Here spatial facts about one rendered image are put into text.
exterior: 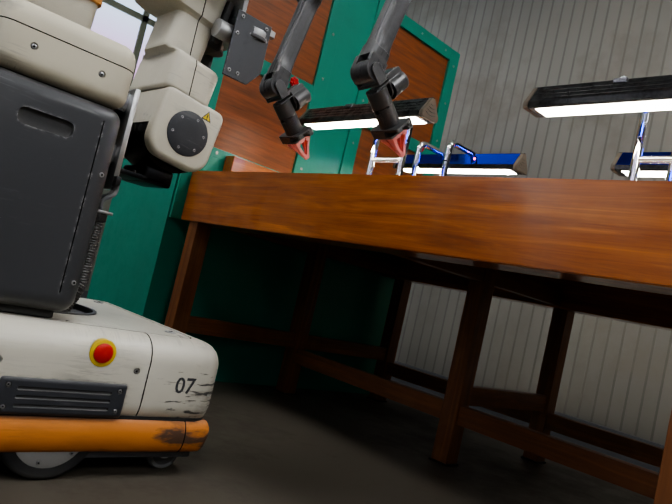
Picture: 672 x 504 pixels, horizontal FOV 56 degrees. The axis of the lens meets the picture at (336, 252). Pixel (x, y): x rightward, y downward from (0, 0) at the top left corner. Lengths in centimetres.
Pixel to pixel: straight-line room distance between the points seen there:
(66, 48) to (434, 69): 234
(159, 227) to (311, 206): 79
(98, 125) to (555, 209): 88
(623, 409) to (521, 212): 209
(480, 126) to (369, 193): 250
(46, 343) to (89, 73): 49
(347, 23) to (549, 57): 150
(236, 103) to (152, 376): 144
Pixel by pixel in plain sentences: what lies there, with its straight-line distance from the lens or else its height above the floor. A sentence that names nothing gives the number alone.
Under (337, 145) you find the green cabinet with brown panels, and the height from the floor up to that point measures 108.
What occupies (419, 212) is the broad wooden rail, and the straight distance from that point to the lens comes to 151.
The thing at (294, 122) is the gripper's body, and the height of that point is 94.
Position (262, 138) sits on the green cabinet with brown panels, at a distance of 258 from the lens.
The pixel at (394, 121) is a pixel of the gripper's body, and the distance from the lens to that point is 171.
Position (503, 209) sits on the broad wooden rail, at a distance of 138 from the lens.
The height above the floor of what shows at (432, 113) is 106.
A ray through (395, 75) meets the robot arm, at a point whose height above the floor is 104.
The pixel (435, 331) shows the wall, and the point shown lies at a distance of 391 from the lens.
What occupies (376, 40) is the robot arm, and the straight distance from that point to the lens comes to 171.
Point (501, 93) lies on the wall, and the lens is 410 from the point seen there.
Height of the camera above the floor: 44
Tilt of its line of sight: 4 degrees up
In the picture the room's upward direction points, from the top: 13 degrees clockwise
